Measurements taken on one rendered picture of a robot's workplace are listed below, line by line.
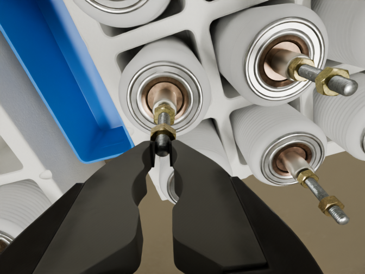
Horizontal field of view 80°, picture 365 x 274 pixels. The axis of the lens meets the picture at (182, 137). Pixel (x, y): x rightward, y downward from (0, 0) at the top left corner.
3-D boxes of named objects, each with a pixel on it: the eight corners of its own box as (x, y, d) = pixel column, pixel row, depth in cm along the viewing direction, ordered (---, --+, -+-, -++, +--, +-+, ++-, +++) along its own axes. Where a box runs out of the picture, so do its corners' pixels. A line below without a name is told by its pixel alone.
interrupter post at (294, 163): (303, 151, 26) (320, 168, 23) (294, 167, 27) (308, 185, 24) (285, 148, 26) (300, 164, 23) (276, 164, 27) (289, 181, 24)
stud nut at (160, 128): (170, 119, 15) (170, 124, 14) (181, 139, 16) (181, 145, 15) (145, 130, 15) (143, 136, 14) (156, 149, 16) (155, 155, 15)
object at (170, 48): (132, 41, 36) (102, 59, 20) (190, 29, 35) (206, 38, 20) (146, 97, 40) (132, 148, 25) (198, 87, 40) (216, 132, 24)
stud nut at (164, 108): (170, 100, 18) (170, 104, 17) (178, 117, 19) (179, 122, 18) (149, 110, 19) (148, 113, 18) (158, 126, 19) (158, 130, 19)
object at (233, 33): (231, -5, 33) (286, -25, 18) (274, 35, 36) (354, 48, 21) (193, 50, 37) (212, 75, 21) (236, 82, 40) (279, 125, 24)
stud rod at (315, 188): (294, 172, 25) (338, 226, 19) (293, 165, 25) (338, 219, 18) (302, 169, 25) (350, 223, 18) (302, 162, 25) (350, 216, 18)
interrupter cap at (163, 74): (117, 68, 21) (115, 69, 20) (196, 53, 20) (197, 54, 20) (138, 137, 24) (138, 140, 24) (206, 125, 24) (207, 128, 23)
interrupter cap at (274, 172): (333, 136, 25) (338, 139, 25) (302, 186, 29) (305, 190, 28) (274, 124, 24) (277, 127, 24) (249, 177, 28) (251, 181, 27)
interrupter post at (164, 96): (150, 89, 22) (148, 100, 19) (174, 85, 22) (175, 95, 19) (156, 111, 23) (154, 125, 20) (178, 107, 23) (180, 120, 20)
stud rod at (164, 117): (167, 100, 20) (165, 141, 13) (171, 110, 20) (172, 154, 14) (157, 105, 20) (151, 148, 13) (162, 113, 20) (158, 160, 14)
